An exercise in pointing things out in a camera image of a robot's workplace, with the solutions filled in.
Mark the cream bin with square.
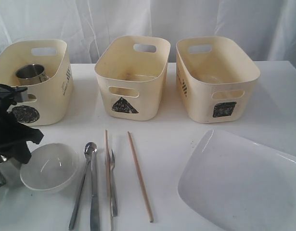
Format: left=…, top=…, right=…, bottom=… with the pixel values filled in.
left=176, top=36, right=261, bottom=123

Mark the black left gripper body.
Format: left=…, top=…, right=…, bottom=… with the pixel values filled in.
left=0, top=84, right=44, bottom=164

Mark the wooden chopstick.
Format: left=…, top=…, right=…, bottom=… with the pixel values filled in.
left=104, top=130, right=114, bottom=231
left=127, top=131, right=154, bottom=223

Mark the white bowl steel inside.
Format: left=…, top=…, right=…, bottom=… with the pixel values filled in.
left=20, top=143, right=80, bottom=193

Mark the steel spoon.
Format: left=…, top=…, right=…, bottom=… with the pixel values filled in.
left=68, top=142, right=97, bottom=231

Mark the steel mug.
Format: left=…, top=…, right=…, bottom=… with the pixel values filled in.
left=0, top=155, right=22, bottom=188
left=15, top=64, right=50, bottom=86

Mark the cream bin with triangle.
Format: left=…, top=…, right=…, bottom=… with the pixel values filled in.
left=95, top=36, right=171, bottom=121

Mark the cream bin with circle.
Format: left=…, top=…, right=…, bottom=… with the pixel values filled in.
left=0, top=39, right=73, bottom=126

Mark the white curtain backdrop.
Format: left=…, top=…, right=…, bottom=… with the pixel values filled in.
left=0, top=0, right=296, bottom=68

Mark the steel fork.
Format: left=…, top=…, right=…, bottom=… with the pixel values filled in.
left=109, top=150, right=118, bottom=217

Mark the steel table knife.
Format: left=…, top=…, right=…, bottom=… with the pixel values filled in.
left=90, top=154, right=101, bottom=231

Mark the white square plate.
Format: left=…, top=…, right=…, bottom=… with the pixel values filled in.
left=178, top=129, right=296, bottom=231

